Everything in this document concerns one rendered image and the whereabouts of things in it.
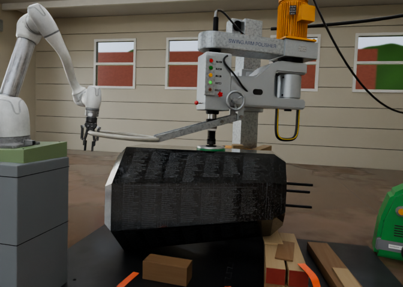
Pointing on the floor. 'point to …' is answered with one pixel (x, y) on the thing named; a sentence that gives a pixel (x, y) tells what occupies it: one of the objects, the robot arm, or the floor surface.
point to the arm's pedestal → (34, 223)
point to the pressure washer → (390, 226)
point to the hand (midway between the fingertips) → (89, 146)
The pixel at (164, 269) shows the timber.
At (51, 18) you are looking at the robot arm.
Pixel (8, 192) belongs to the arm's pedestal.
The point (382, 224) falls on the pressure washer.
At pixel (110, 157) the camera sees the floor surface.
